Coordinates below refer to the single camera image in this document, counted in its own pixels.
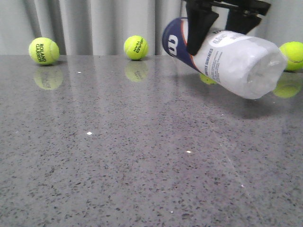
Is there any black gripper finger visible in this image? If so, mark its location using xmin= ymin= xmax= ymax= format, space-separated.
xmin=186 ymin=4 xmax=219 ymax=55
xmin=225 ymin=10 xmax=261 ymax=35

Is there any Head Team tennis ball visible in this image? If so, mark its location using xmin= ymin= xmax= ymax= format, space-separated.
xmin=124 ymin=35 xmax=149 ymax=60

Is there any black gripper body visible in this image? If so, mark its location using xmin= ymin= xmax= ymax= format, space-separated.
xmin=186 ymin=0 xmax=271 ymax=16

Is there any white blue tennis ball can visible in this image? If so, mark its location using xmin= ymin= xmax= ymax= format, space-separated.
xmin=162 ymin=17 xmax=287 ymax=99

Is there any grey pleated curtain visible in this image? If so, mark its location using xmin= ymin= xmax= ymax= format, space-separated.
xmin=0 ymin=0 xmax=303 ymax=56

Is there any Wilson tennis ball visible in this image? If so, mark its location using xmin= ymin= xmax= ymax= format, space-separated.
xmin=199 ymin=73 xmax=217 ymax=85

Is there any Roland Garros tennis ball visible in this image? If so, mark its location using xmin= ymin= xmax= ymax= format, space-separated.
xmin=28 ymin=37 xmax=60 ymax=65

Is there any plain yellow tennis ball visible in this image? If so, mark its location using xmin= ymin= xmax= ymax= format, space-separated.
xmin=279 ymin=41 xmax=303 ymax=71

